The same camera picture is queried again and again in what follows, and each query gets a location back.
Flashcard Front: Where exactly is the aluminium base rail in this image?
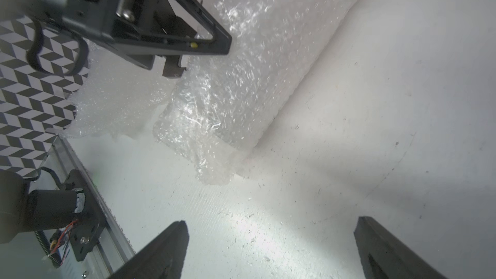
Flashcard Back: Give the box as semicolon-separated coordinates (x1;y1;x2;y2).
35;137;135;278

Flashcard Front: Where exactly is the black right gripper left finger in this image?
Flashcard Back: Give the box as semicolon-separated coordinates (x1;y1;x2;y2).
110;221;189;279

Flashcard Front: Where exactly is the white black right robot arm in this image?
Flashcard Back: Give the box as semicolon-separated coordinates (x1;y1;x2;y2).
1;168;443;278

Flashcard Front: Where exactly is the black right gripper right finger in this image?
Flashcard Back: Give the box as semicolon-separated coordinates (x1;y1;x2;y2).
354;216;445;279

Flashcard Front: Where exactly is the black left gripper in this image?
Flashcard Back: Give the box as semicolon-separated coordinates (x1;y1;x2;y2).
15;0;232;79

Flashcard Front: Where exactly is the clear vase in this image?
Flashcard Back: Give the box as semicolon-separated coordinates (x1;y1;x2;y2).
153;0;357;185

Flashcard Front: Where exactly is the clear bubble wrap sheet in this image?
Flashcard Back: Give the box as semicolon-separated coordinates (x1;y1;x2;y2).
63;43;176;138

